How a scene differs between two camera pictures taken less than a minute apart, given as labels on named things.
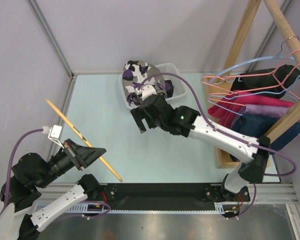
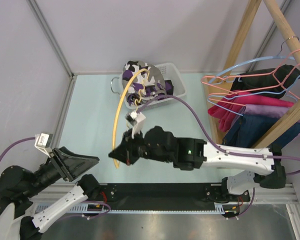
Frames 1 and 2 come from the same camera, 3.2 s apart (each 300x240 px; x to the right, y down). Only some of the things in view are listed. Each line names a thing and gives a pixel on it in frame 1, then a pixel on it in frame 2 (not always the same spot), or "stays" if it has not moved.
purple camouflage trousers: (134, 73) stays
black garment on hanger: (274, 83) stays
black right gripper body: (138, 115) to (136, 147)
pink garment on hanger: (226, 108) stays
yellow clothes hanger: (79, 134) to (117, 112)
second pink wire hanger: (223, 100) stays
